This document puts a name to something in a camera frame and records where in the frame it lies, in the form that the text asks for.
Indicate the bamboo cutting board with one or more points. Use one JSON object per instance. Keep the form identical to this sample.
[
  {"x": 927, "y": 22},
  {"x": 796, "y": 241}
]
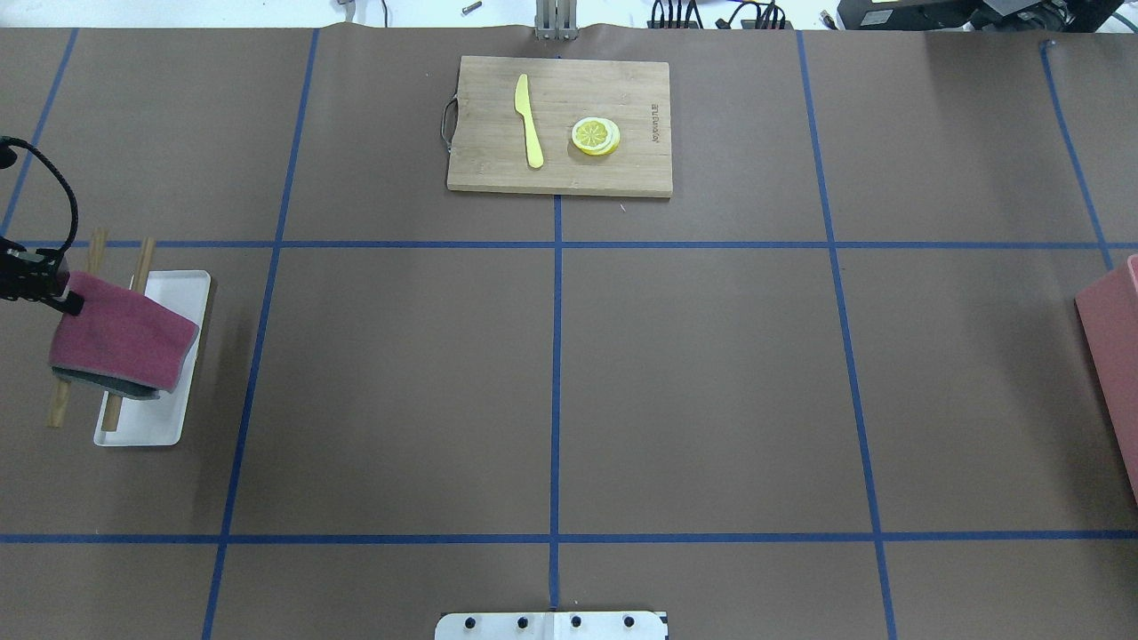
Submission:
[{"x": 487, "y": 147}]

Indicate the yellow plastic knife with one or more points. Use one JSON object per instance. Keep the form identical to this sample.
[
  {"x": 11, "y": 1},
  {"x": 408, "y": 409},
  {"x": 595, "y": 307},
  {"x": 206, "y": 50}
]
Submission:
[{"x": 533, "y": 152}]

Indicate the aluminium frame post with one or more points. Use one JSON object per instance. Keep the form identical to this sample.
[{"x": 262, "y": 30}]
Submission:
[{"x": 556, "y": 20}]

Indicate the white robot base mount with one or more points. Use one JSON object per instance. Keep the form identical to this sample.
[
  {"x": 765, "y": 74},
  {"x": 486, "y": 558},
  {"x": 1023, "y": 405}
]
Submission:
[{"x": 553, "y": 625}]

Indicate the pink wiping cloth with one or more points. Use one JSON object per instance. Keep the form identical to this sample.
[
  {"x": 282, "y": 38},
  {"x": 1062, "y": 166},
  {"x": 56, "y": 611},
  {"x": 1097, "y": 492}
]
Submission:
[{"x": 113, "y": 344}]

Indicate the white rack tray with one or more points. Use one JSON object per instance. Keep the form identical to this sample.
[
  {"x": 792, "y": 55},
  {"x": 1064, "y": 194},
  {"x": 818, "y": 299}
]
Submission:
[{"x": 159, "y": 421}]

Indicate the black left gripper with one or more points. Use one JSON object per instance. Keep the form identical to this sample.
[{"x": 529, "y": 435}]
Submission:
[{"x": 27, "y": 277}]

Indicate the pink plastic bin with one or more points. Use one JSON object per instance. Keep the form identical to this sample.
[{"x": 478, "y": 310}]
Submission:
[{"x": 1107, "y": 310}]

